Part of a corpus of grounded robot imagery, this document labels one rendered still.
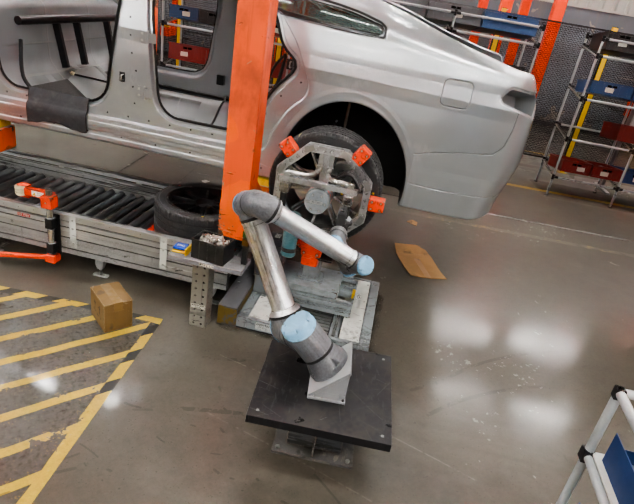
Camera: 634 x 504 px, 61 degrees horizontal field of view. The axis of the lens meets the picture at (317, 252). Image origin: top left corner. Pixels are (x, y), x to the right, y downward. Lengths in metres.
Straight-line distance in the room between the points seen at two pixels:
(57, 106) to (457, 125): 2.56
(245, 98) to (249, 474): 1.79
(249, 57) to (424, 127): 1.10
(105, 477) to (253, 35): 2.08
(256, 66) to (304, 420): 1.69
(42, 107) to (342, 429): 2.88
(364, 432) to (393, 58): 2.02
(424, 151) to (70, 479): 2.45
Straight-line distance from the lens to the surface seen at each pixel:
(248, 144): 2.90
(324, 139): 3.02
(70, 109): 3.97
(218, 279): 3.36
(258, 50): 2.81
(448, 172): 3.34
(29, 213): 3.83
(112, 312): 3.15
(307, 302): 3.34
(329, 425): 2.29
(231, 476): 2.46
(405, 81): 3.24
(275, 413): 2.30
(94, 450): 2.58
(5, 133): 4.38
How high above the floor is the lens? 1.87
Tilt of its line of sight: 26 degrees down
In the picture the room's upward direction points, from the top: 10 degrees clockwise
